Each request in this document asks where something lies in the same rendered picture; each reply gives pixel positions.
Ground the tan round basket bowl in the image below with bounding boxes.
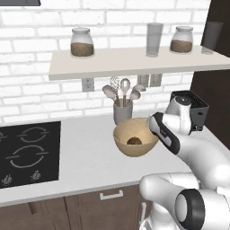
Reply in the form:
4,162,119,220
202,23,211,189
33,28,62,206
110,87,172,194
112,117,160,158

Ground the dark brown tall cabinet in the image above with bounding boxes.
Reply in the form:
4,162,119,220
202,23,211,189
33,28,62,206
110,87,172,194
190,0,230,151

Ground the brown cabinet door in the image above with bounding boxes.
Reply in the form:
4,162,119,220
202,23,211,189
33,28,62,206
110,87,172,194
0,196,69,230

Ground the grey utensil pot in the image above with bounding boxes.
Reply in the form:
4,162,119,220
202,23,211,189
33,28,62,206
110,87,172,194
112,100,134,126

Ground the wooden spoon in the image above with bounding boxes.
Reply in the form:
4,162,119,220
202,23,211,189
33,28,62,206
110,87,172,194
102,84,120,108
132,84,147,93
128,89,142,106
119,77,131,108

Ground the brown round food item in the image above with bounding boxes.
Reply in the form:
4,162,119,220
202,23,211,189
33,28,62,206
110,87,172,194
126,136,144,146

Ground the glass jar with brown contents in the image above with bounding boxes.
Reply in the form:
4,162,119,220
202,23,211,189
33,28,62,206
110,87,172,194
69,26,95,58
169,25,195,55

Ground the black countertop appliance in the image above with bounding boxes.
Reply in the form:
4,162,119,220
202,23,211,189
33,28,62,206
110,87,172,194
169,90,210,133

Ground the tall clear glass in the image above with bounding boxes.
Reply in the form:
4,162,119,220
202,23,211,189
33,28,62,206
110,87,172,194
146,22,164,58

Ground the black hob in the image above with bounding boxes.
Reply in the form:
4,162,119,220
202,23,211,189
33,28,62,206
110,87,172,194
0,120,62,190

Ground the brown drawer front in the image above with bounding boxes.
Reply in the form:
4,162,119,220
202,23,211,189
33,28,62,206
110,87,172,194
64,183,142,230

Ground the grey hob knob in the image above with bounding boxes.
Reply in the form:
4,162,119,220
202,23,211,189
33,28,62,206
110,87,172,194
2,173,13,185
31,170,42,181

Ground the dark grey glass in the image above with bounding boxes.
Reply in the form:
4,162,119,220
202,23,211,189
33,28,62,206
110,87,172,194
199,21,225,56

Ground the dark grey range hood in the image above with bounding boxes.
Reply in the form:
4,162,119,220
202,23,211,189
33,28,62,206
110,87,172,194
0,0,41,7

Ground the white wall socket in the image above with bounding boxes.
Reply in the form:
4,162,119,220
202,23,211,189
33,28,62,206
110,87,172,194
149,73,164,88
81,77,95,93
137,74,150,88

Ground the pale wall shelf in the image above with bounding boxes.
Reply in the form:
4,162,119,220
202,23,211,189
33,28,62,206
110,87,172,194
48,44,230,82

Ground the white drawer handle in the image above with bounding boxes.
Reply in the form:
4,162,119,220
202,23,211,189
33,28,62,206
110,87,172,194
99,189,125,201

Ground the white cabinet handle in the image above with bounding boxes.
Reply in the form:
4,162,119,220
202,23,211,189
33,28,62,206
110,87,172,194
139,201,148,226

